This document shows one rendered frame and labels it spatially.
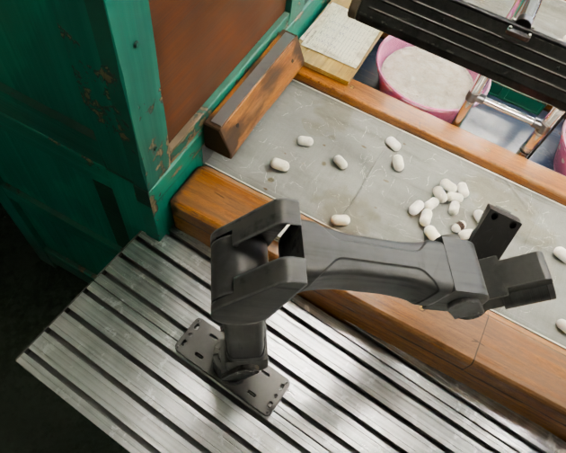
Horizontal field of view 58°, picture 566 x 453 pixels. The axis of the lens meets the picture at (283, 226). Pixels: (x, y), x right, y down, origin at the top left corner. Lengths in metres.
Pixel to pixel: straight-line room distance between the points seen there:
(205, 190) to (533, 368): 0.63
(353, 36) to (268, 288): 0.87
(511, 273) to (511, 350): 0.31
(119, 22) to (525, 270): 0.54
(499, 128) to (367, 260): 0.86
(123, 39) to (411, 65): 0.82
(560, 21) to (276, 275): 1.28
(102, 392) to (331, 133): 0.65
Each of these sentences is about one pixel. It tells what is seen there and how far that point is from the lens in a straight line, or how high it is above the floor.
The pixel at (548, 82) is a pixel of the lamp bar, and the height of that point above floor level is 1.07.
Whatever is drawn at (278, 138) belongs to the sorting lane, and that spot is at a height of 0.74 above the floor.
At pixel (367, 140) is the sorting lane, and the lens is 1.09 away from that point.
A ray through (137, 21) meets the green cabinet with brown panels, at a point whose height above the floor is 1.14.
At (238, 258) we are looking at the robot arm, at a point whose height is 1.08.
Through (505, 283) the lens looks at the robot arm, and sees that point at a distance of 0.65.
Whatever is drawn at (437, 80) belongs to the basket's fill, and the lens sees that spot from 1.28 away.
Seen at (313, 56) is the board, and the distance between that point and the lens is 1.18.
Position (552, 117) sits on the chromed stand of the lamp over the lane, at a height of 0.88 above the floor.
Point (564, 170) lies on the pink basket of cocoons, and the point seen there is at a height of 0.72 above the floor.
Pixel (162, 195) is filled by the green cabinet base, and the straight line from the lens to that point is 0.91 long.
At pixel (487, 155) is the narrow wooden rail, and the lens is 1.13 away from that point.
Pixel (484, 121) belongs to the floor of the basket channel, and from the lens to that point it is 1.33.
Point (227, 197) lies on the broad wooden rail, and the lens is 0.93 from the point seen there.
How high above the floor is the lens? 1.55
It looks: 60 degrees down
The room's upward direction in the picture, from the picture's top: 12 degrees clockwise
